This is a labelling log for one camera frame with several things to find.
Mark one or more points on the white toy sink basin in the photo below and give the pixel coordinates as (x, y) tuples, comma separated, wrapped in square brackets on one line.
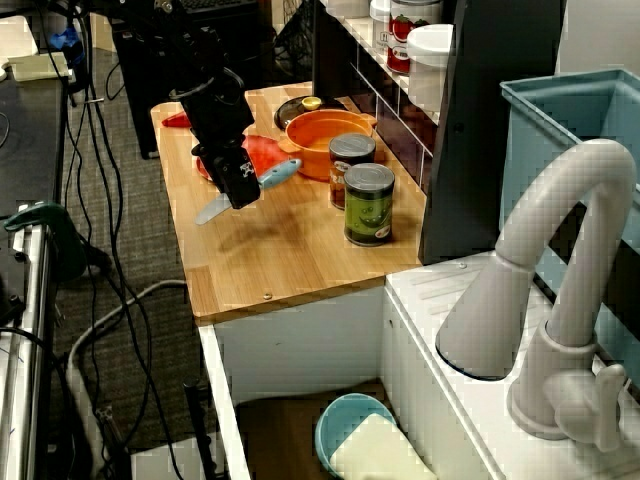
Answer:
[(310, 345)]

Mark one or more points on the green clamp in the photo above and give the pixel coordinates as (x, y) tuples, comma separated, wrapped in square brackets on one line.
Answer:
[(55, 225)]

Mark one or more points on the cream wall shelf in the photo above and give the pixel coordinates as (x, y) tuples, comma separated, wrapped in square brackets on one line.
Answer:
[(372, 55)]

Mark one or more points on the black keyboard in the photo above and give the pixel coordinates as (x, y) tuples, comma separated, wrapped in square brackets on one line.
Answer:
[(220, 5)]

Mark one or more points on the dark grey side panel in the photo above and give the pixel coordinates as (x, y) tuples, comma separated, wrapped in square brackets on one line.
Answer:
[(330, 50), (475, 150)]

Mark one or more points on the light blue plastic bin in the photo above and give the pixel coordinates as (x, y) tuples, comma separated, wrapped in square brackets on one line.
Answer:
[(530, 150)]

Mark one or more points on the blue tape piece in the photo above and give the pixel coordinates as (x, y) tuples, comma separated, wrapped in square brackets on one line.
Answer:
[(70, 45)]

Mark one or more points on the green peas can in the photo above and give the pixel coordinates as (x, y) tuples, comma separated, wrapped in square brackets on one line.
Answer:
[(370, 210)]

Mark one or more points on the red tomato can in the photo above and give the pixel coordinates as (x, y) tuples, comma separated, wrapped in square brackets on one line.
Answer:
[(405, 35)]

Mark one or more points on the red round plate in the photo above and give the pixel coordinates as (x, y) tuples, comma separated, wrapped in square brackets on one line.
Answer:
[(265, 150)]

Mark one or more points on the small white lidded jar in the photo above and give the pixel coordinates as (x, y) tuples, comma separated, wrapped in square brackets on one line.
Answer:
[(380, 30)]

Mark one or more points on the black desk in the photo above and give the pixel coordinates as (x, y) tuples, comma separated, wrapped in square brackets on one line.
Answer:
[(30, 140)]

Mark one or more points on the orange toy pot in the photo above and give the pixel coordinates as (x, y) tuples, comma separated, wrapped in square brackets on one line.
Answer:
[(325, 145)]

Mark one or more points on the light blue bowl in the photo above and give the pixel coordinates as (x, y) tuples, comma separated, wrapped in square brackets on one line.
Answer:
[(340, 415)]

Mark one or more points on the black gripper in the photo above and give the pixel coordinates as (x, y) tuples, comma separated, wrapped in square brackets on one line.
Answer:
[(220, 117)]

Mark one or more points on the cream plastic bottle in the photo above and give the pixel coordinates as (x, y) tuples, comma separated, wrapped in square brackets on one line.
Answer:
[(380, 450)]

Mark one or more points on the dark tiled backsplash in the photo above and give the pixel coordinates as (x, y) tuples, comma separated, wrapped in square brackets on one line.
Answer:
[(400, 140)]

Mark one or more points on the brown lid with yellow knob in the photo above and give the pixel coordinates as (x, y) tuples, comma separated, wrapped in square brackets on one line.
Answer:
[(290, 112)]

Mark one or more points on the red toy chili pepper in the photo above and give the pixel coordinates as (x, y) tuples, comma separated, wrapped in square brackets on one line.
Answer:
[(177, 121)]

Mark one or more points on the aluminium frame rail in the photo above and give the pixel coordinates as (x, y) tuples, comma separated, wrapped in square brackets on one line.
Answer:
[(30, 350)]

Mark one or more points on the brown beans can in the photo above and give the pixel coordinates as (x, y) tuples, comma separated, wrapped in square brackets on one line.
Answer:
[(350, 150)]

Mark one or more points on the grey toy faucet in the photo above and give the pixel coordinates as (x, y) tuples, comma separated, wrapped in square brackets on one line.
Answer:
[(570, 280)]

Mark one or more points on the medium white lidded jar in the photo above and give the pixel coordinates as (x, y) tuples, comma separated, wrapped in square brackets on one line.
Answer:
[(430, 65)]

